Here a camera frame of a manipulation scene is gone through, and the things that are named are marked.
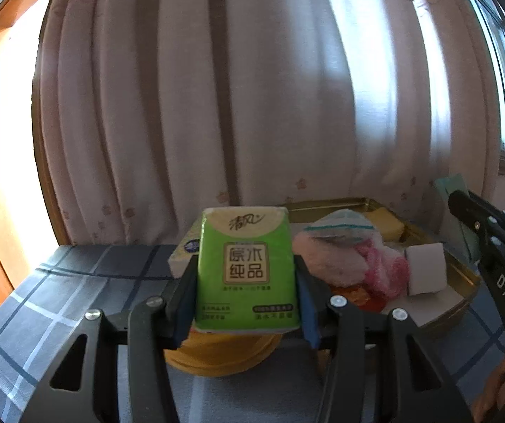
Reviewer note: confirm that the gold tin box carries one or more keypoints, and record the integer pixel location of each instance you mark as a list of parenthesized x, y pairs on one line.
[(455, 282)]

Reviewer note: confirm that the white foam roll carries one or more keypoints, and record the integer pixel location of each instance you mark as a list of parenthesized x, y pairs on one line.
[(426, 268)]

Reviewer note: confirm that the clear zip bag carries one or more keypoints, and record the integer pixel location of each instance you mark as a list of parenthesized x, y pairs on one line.
[(345, 220)]

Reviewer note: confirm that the yellow sponge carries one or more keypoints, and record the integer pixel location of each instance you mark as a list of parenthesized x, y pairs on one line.
[(389, 224)]

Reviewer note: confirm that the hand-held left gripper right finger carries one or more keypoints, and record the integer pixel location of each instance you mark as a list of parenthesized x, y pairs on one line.
[(309, 317)]

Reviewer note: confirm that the yellow patterned tissue box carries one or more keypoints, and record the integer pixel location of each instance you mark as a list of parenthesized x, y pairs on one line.
[(184, 251)]

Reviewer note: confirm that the red and gold pouch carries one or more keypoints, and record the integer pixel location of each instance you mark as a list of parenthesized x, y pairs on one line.
[(358, 297)]

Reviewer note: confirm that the green tissue pack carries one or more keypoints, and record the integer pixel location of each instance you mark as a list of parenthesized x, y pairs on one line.
[(245, 273)]

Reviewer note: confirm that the pink and white towel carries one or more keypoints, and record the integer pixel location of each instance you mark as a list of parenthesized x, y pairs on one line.
[(389, 273)]

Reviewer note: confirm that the pink fluffy cloth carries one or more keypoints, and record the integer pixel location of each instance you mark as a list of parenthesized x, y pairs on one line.
[(327, 260)]

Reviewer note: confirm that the blue plaid tablecloth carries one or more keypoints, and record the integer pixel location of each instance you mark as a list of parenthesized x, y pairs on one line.
[(58, 282)]

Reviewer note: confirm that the teal cloth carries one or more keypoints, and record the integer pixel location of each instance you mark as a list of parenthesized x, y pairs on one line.
[(446, 185)]

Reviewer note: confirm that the yellow round container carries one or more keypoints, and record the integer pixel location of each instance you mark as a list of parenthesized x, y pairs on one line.
[(221, 357)]

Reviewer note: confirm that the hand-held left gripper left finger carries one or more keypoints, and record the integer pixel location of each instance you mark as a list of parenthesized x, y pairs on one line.
[(186, 313)]

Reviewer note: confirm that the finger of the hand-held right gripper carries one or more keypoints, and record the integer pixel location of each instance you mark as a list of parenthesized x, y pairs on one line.
[(472, 216)]

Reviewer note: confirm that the cream floral curtain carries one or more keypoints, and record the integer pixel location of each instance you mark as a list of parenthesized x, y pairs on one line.
[(278, 97)]

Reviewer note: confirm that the person's right hand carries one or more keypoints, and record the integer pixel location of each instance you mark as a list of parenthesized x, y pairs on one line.
[(494, 387)]

